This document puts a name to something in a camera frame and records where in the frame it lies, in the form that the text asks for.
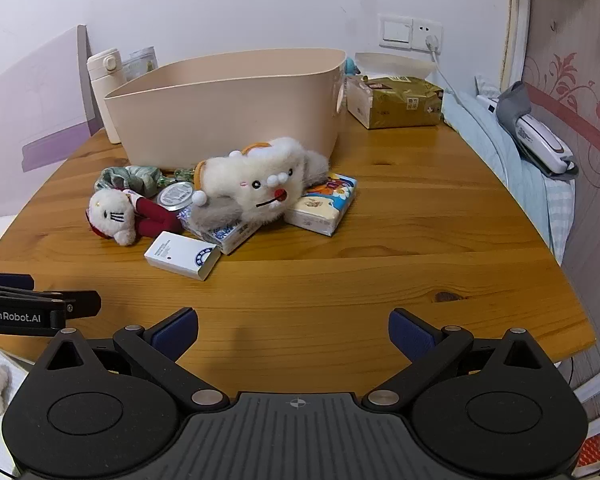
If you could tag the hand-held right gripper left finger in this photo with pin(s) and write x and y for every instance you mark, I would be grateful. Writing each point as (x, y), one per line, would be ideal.
(177, 332)

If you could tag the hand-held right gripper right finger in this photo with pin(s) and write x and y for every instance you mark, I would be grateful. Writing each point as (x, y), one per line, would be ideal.
(410, 335)

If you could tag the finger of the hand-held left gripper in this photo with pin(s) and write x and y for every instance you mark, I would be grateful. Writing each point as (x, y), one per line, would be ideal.
(20, 315)
(5, 280)

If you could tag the blue white tissue pack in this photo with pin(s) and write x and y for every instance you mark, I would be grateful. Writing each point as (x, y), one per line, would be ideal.
(230, 237)

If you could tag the round metal tin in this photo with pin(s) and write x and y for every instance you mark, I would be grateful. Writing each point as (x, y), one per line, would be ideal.
(177, 195)

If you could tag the colourful cartoon tissue pack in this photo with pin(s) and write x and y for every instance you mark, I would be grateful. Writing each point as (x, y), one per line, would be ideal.
(325, 205)

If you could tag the beige plastic basket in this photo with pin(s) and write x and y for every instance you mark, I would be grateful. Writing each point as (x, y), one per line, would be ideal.
(220, 125)

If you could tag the small white box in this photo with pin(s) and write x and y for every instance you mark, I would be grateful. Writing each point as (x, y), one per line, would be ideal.
(180, 255)

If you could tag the small white cat plush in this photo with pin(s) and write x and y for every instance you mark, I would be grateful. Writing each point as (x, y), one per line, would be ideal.
(112, 215)

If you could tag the green scrunchie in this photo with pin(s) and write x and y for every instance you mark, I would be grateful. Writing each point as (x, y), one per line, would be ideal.
(125, 175)

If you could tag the white purple board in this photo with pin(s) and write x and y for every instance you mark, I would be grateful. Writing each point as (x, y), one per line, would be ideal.
(30, 110)

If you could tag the white fluffy plush toy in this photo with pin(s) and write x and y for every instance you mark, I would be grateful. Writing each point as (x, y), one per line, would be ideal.
(260, 180)

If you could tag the shark plush toy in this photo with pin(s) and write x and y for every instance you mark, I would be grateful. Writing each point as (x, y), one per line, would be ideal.
(510, 160)

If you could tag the white thermos bottle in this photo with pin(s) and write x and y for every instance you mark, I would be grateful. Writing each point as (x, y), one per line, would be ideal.
(102, 95)

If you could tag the red white item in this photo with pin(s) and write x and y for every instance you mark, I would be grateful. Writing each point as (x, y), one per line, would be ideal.
(595, 455)

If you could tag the gold cardboard box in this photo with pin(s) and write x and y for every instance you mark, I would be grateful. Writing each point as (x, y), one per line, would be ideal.
(400, 105)

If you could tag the white handheld device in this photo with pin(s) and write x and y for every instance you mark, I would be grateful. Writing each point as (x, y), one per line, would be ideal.
(540, 142)

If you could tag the white shallow dish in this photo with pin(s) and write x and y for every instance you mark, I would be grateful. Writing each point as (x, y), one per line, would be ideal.
(390, 64)

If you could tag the blue toy figure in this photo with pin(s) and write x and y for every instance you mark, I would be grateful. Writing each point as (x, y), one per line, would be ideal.
(351, 66)

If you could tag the floral patterned headboard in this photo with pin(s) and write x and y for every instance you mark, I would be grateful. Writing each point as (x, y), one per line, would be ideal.
(570, 85)

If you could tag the white wall switch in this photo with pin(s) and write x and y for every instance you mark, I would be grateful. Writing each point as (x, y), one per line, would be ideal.
(395, 31)

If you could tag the white wall socket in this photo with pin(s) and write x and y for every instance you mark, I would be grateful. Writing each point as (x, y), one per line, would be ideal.
(427, 27)

